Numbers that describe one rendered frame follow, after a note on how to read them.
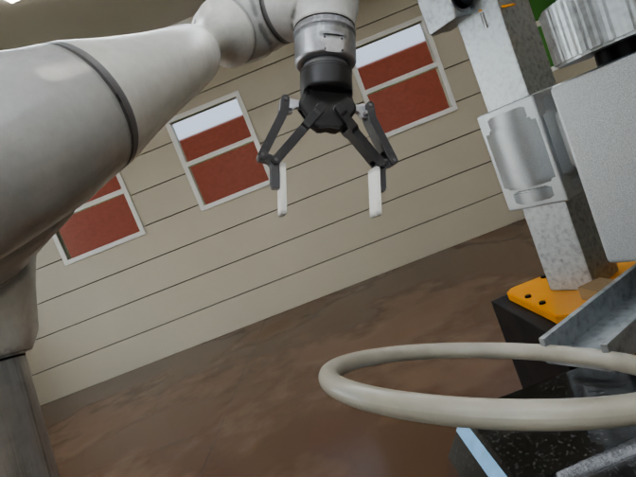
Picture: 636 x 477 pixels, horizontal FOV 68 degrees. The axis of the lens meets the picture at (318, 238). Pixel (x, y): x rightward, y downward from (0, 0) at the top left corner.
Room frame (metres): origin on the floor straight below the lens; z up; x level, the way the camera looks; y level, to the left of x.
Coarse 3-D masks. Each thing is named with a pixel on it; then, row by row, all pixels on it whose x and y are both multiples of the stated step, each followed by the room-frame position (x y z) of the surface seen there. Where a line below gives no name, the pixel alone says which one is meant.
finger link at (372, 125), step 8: (368, 104) 0.69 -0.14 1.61; (368, 112) 0.68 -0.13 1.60; (368, 120) 0.69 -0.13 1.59; (376, 120) 0.68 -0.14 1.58; (368, 128) 0.69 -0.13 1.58; (376, 128) 0.68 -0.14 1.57; (376, 136) 0.68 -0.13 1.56; (384, 136) 0.68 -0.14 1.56; (376, 144) 0.69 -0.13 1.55; (384, 144) 0.68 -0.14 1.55; (384, 152) 0.68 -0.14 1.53; (392, 152) 0.68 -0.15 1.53; (392, 160) 0.68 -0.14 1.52
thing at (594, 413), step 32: (352, 352) 0.81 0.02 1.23; (384, 352) 0.84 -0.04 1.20; (416, 352) 0.87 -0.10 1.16; (448, 352) 0.87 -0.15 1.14; (480, 352) 0.86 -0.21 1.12; (512, 352) 0.83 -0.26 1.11; (544, 352) 0.80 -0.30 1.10; (576, 352) 0.76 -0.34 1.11; (320, 384) 0.63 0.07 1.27; (352, 384) 0.55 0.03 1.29; (416, 416) 0.47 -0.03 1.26; (448, 416) 0.45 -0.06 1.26; (480, 416) 0.44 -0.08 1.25; (512, 416) 0.43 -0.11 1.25; (544, 416) 0.42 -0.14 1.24; (576, 416) 0.42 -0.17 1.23; (608, 416) 0.42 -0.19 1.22
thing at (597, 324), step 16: (624, 272) 0.97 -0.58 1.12; (608, 288) 0.92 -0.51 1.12; (624, 288) 0.94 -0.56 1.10; (592, 304) 0.88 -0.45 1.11; (608, 304) 0.91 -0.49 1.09; (624, 304) 0.92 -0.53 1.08; (576, 320) 0.85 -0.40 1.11; (592, 320) 0.88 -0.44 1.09; (608, 320) 0.88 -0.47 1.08; (624, 320) 0.85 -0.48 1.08; (544, 336) 0.81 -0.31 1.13; (560, 336) 0.82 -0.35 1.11; (576, 336) 0.85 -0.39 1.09; (592, 336) 0.83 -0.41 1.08; (608, 336) 0.81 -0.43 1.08; (624, 336) 0.73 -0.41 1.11; (608, 352) 0.71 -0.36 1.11; (624, 352) 0.72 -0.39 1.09; (592, 368) 0.74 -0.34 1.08
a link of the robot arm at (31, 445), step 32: (0, 288) 0.36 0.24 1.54; (32, 288) 0.40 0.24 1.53; (0, 320) 0.36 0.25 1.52; (32, 320) 0.40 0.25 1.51; (0, 352) 0.36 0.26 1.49; (0, 384) 0.36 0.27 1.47; (32, 384) 0.39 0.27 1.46; (0, 416) 0.35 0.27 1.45; (32, 416) 0.37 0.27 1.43; (0, 448) 0.34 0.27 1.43; (32, 448) 0.36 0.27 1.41
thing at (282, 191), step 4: (280, 164) 0.64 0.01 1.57; (284, 164) 0.64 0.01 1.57; (280, 168) 0.64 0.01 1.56; (284, 168) 0.64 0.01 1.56; (280, 172) 0.64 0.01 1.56; (284, 172) 0.64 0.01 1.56; (280, 176) 0.63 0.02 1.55; (284, 176) 0.63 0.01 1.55; (280, 180) 0.63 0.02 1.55; (284, 180) 0.63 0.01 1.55; (280, 184) 0.63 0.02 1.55; (284, 184) 0.63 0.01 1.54; (280, 188) 0.63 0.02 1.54; (284, 188) 0.63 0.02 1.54; (280, 192) 0.63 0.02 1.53; (284, 192) 0.63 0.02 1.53; (280, 196) 0.63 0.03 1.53; (284, 196) 0.63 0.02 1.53; (280, 200) 0.63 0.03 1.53; (284, 200) 0.63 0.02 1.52; (280, 204) 0.63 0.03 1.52; (284, 204) 0.63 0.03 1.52; (280, 208) 0.63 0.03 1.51; (284, 208) 0.63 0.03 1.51; (280, 212) 0.63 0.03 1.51; (284, 212) 0.63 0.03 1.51; (280, 216) 0.65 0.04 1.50
